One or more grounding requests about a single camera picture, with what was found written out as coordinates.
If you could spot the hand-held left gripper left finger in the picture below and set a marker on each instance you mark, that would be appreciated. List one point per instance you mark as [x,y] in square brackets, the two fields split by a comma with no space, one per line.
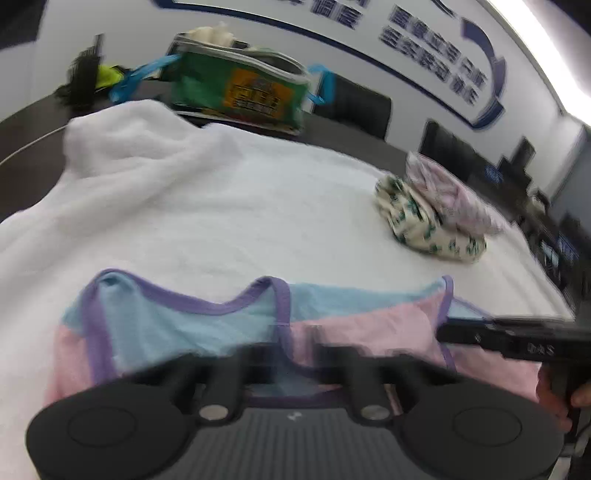
[226,383]

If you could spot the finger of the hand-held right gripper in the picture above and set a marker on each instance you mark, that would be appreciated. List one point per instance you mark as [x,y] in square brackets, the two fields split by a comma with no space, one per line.
[459,332]

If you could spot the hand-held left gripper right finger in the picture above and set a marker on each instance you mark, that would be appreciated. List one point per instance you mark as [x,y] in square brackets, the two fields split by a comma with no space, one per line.
[364,383]

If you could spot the pink and blue garment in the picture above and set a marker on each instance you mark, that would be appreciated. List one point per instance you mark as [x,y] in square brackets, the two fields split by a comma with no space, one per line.
[175,323]

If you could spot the person's right hand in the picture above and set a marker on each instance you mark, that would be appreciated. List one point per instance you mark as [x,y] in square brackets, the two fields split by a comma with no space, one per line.
[547,392]

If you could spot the blue desk name sign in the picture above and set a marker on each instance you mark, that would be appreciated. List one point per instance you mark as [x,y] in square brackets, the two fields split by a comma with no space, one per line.
[494,175]
[568,249]

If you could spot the cream green-flower folded garment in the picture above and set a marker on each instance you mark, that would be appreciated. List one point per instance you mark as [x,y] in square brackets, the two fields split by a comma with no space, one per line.
[425,230]

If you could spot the pink floral folded garment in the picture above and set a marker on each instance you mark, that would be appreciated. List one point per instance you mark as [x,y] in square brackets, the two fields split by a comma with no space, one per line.
[455,201]

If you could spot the black desk device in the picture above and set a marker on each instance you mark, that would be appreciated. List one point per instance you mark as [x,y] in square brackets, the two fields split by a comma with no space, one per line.
[519,159]

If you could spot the black office chair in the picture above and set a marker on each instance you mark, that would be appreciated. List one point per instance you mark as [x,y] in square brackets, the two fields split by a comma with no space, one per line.
[360,108]
[450,150]

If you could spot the white fluffy towel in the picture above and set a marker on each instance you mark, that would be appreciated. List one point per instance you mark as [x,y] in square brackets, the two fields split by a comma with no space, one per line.
[231,198]

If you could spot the yellow-green cloth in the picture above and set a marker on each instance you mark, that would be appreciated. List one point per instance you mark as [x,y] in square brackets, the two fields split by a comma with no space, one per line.
[111,76]

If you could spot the black walkie-talkie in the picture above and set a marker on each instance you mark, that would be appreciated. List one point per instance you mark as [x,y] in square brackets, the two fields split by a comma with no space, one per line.
[83,76]

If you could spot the cream cloth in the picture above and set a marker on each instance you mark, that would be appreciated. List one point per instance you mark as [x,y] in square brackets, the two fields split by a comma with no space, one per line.
[210,34]

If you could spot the black wall screen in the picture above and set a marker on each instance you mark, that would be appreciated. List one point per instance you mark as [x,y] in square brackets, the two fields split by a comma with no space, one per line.
[21,21]

